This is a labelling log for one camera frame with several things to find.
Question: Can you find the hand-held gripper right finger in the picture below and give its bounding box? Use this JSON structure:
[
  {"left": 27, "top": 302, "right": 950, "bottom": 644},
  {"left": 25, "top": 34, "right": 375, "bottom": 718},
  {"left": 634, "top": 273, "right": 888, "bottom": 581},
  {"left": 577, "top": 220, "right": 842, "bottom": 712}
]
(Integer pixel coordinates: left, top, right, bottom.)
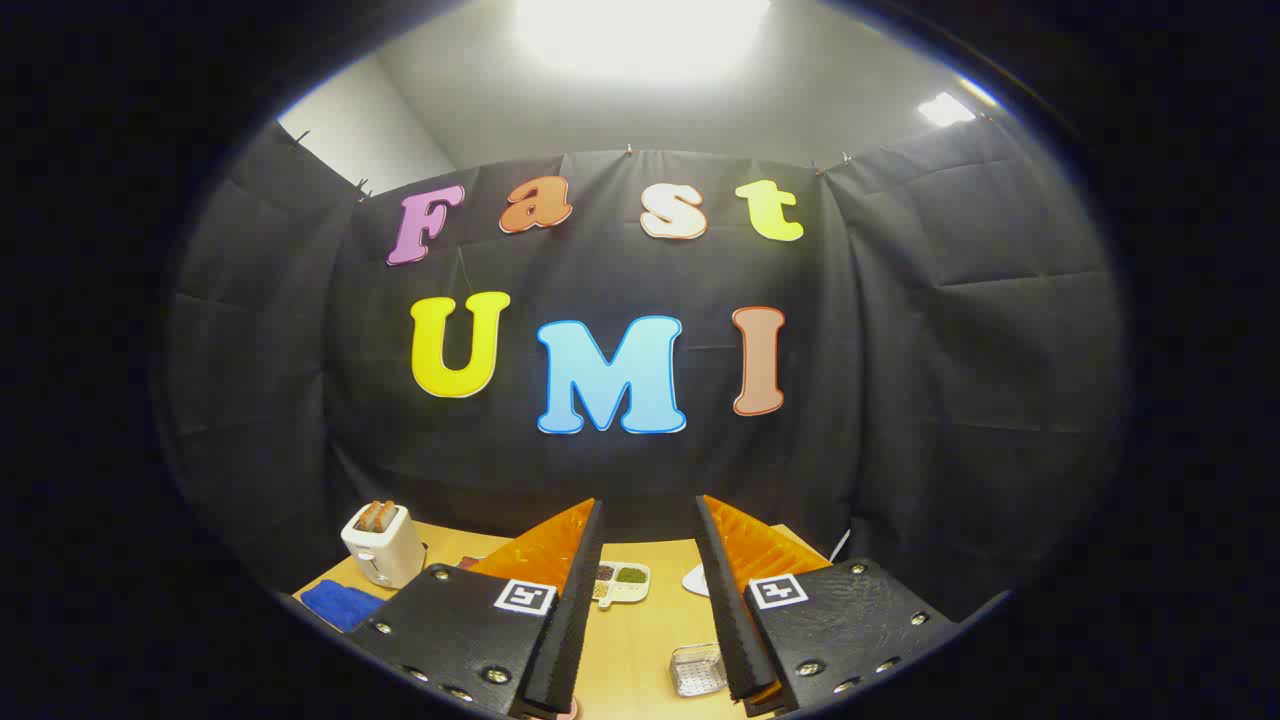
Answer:
[{"left": 695, "top": 494, "right": 959, "bottom": 719}]

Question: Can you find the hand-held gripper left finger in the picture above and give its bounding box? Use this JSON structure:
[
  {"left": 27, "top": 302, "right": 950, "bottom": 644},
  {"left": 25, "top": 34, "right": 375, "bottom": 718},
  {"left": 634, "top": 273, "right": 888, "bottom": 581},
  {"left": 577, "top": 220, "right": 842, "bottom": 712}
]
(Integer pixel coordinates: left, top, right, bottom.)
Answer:
[{"left": 345, "top": 498, "right": 606, "bottom": 720}]

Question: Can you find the white divided dish with beans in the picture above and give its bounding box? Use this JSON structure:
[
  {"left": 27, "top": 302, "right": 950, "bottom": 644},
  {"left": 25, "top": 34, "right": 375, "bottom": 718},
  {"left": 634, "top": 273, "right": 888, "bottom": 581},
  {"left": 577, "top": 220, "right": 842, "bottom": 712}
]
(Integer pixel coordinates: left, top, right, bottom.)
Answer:
[{"left": 592, "top": 562, "right": 652, "bottom": 609}]

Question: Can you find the white toaster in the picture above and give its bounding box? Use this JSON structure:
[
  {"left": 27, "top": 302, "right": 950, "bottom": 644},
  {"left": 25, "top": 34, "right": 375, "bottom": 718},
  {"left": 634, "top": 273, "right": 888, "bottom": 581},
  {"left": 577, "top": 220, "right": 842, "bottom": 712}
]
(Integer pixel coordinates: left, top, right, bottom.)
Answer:
[{"left": 341, "top": 500, "right": 428, "bottom": 590}]

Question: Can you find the blue towel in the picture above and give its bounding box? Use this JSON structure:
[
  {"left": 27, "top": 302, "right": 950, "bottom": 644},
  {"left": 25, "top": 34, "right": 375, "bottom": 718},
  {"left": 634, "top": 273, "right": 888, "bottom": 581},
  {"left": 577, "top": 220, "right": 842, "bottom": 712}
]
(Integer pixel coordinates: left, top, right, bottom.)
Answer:
[{"left": 300, "top": 579, "right": 386, "bottom": 633}]

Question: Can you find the black backdrop cloth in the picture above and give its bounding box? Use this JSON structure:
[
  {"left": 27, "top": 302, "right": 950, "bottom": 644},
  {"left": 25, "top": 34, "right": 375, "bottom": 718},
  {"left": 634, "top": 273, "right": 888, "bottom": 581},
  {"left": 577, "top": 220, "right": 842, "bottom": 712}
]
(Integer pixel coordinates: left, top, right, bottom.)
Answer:
[{"left": 160, "top": 118, "right": 1126, "bottom": 621}]

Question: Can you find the small ceiling light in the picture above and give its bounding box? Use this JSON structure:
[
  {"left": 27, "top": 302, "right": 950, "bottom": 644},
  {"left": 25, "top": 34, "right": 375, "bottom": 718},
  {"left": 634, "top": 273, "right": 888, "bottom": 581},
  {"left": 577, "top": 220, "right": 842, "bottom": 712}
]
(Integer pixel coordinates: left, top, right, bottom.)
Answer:
[{"left": 918, "top": 92, "right": 976, "bottom": 128}]

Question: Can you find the metal wire basket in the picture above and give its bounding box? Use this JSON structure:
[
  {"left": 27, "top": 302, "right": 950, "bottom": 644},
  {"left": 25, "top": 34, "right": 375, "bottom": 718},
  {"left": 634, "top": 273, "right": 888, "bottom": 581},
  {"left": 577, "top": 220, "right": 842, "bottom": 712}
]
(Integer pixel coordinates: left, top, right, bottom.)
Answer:
[{"left": 669, "top": 644, "right": 728, "bottom": 698}]

